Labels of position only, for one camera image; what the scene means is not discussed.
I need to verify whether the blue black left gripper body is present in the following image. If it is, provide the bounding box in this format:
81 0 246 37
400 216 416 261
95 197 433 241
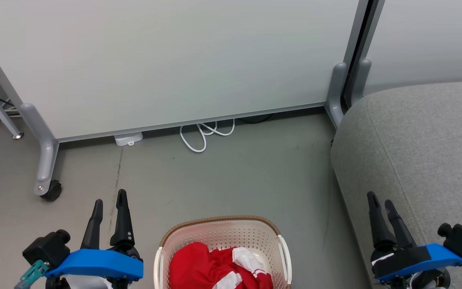
45 245 144 281

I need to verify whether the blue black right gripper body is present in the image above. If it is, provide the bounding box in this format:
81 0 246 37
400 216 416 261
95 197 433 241
371 243 462 282

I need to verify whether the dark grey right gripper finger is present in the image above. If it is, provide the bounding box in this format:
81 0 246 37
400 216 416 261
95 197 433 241
367 191 396 250
384 199 416 248

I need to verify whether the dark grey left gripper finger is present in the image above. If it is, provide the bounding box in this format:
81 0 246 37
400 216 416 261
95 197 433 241
80 199 104 250
110 189 135 247

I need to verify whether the red and white shirt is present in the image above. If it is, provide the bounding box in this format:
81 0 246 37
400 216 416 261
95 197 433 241
170 242 220 289

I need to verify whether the red and white garment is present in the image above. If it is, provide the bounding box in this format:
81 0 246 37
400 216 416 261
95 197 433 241
210 247 274 289

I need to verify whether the grey fabric sofa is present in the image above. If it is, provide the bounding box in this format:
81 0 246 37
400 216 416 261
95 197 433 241
330 80 462 289

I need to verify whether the black caster wheel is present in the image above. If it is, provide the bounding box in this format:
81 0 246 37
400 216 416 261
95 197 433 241
40 180 63 202

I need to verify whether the grey partition foot with caster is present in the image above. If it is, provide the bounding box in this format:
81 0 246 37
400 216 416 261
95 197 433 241
19 103 60 197

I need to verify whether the white power adapter box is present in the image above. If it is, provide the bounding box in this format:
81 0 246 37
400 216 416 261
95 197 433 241
114 132 144 147

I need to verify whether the cream perforated laundry basket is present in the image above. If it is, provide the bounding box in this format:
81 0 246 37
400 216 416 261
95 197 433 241
154 216 292 289

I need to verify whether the short grey partition foot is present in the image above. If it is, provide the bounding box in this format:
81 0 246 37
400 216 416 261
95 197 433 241
351 59 372 107
326 62 349 130

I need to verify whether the wide white partition panel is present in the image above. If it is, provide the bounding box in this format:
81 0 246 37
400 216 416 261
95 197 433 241
0 0 370 143

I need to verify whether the white looped floor cable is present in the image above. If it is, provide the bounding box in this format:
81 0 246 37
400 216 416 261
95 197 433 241
180 119 236 153

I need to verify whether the black floor cable under partition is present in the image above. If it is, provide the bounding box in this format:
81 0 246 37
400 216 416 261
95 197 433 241
237 114 274 124

